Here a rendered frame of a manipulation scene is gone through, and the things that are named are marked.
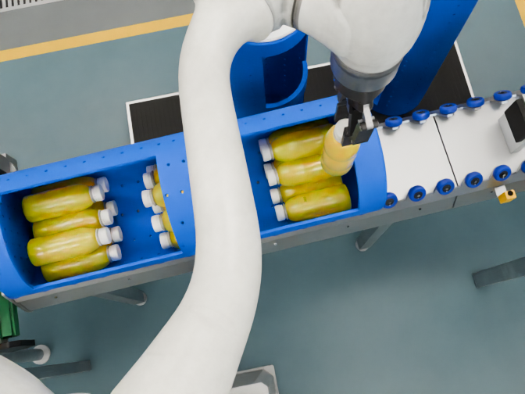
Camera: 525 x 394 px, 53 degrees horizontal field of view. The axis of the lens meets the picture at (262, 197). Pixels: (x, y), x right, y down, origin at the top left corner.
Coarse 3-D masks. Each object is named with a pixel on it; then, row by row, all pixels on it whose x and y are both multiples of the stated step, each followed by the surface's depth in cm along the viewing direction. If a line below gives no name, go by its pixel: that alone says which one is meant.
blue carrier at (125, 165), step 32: (256, 128) 114; (64, 160) 119; (96, 160) 115; (128, 160) 113; (160, 160) 112; (256, 160) 137; (0, 192) 112; (128, 192) 136; (256, 192) 137; (352, 192) 135; (384, 192) 115; (0, 224) 109; (32, 224) 136; (128, 224) 137; (192, 224) 112; (288, 224) 119; (0, 256) 110; (128, 256) 131; (160, 256) 118; (0, 288) 114; (32, 288) 117
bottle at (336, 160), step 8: (328, 136) 95; (328, 144) 95; (336, 144) 94; (328, 152) 97; (336, 152) 95; (344, 152) 95; (352, 152) 95; (320, 160) 107; (328, 160) 101; (336, 160) 98; (344, 160) 98; (352, 160) 100; (328, 168) 105; (336, 168) 102; (344, 168) 103; (336, 176) 107
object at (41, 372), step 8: (88, 360) 220; (24, 368) 166; (32, 368) 171; (40, 368) 176; (48, 368) 182; (56, 368) 188; (64, 368) 195; (72, 368) 202; (80, 368) 210; (88, 368) 218; (40, 376) 175; (48, 376) 181; (56, 376) 194
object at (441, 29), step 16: (432, 0) 150; (448, 0) 149; (464, 0) 150; (432, 16) 157; (448, 16) 157; (464, 16) 161; (432, 32) 164; (448, 32) 166; (416, 48) 174; (432, 48) 174; (448, 48) 181; (400, 64) 186; (416, 64) 184; (432, 64) 186; (400, 80) 196; (416, 80) 195; (432, 80) 206; (384, 96) 212; (400, 96) 208; (416, 96) 212; (384, 112) 224; (400, 112) 223
